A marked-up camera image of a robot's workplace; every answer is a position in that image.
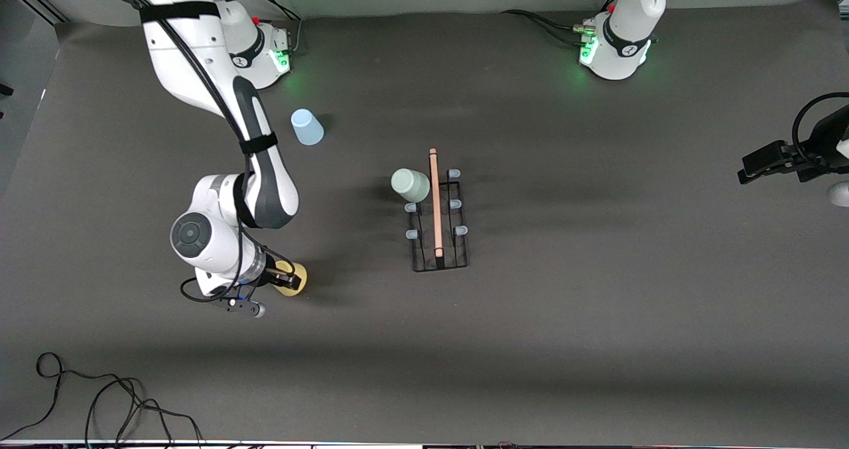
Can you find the small black bracket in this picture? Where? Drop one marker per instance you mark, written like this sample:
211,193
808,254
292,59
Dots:
5,90

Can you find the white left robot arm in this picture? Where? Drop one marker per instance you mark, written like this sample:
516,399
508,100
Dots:
627,31

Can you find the light blue plastic cup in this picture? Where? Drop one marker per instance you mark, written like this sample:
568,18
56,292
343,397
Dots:
307,128

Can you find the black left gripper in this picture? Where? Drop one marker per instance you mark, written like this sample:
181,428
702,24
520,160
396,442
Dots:
817,158

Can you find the yellow plastic cup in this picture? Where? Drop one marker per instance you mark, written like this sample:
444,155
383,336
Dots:
295,288

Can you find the pale green plastic cup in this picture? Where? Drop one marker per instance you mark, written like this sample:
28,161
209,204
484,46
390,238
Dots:
410,185

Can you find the dark grey table mat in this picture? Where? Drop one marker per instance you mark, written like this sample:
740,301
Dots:
530,369

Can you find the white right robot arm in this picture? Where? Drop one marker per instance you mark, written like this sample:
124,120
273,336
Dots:
192,58

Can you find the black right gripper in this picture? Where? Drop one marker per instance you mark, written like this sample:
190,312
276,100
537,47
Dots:
273,278

